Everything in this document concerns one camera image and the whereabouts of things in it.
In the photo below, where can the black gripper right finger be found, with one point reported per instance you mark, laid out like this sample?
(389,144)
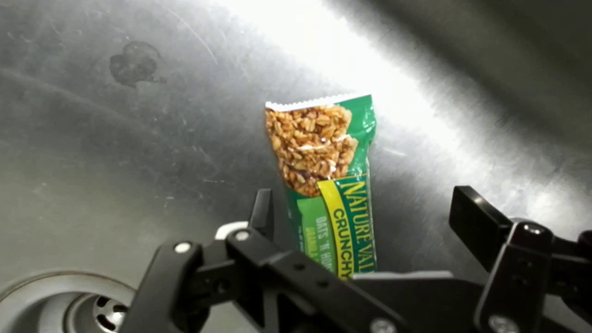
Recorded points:
(519,266)

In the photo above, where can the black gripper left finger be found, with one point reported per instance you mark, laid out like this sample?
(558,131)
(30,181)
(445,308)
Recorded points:
(204,279)

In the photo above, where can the green granola bar packet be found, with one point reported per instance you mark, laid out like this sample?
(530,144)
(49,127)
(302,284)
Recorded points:
(321,155)

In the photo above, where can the stainless steel double sink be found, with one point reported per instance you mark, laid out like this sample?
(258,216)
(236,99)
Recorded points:
(123,155)

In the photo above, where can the metal sink drain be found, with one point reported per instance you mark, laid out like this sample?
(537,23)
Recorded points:
(38,303)

